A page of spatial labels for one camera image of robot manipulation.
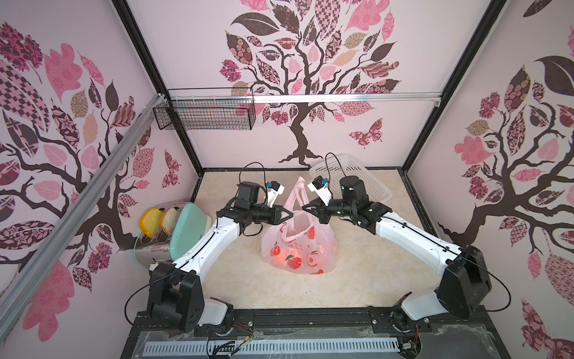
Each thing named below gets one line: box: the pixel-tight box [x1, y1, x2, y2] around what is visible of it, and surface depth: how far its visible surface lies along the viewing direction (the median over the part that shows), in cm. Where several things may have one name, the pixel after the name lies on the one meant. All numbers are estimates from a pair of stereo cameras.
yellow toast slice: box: [139, 207, 163, 239], surface depth 80 cm
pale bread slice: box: [161, 207, 179, 235], surface depth 81 cm
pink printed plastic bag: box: [261, 176, 338, 276], surface depth 79 cm
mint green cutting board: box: [169, 201, 208, 261], surface depth 81 cm
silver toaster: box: [133, 201, 190, 267], surface depth 79 cm
